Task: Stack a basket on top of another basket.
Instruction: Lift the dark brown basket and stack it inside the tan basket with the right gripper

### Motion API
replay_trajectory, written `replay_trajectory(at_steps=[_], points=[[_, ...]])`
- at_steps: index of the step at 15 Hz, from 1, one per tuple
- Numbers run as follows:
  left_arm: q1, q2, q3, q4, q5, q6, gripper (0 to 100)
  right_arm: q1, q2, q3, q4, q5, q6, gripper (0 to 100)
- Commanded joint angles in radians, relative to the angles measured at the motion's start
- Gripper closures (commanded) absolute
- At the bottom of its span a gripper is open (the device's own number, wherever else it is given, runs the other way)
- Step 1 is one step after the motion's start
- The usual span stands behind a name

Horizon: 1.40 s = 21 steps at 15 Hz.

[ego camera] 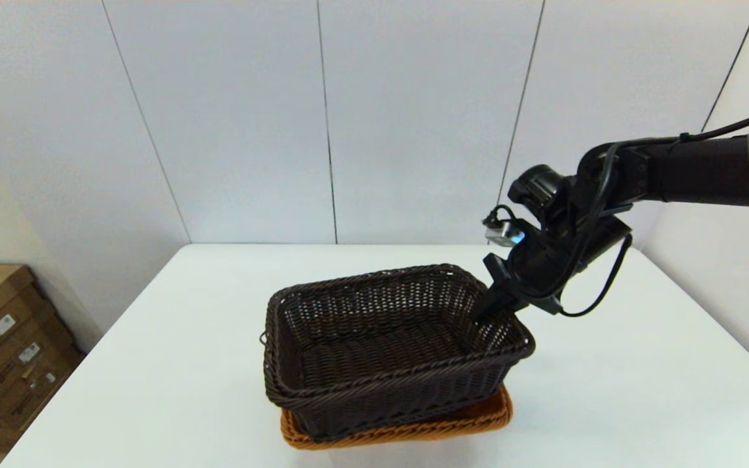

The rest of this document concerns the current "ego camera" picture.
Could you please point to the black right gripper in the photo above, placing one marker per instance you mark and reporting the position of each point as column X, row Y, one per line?
column 543, row 260

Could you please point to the black and silver right robot arm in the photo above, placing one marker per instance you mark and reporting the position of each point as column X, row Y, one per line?
column 693, row 172

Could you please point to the orange wicker basket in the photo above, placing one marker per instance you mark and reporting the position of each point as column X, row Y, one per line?
column 413, row 430

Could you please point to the dark brown wicker basket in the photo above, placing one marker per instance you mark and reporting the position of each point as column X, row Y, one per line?
column 374, row 351

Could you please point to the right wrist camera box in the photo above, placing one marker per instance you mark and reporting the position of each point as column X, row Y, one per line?
column 506, row 234

